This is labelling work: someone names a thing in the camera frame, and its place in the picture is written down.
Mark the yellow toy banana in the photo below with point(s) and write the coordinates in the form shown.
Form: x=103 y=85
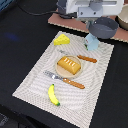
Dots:
x=52 y=96

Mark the yellow toy cheese wedge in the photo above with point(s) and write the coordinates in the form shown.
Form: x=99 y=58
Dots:
x=62 y=39

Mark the light blue milk carton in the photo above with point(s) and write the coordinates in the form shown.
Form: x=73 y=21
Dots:
x=91 y=42

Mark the orange toy bread loaf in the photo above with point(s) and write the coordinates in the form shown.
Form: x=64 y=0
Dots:
x=69 y=65

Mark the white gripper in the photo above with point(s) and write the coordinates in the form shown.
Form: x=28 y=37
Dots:
x=93 y=8

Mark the fork with wooden handle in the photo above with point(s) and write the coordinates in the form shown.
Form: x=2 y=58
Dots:
x=66 y=80

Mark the round wooden plate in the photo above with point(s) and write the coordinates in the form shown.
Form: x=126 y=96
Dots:
x=64 y=73

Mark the beige bowl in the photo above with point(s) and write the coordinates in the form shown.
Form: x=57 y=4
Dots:
x=123 y=17

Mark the beige woven placemat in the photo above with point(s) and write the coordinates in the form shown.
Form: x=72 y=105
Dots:
x=76 y=105

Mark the knife with wooden handle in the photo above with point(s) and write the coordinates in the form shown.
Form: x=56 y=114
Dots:
x=79 y=56

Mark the grey toy pan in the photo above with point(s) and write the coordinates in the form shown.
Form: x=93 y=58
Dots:
x=103 y=28

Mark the grey toy pot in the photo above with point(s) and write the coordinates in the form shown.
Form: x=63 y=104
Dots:
x=61 y=5

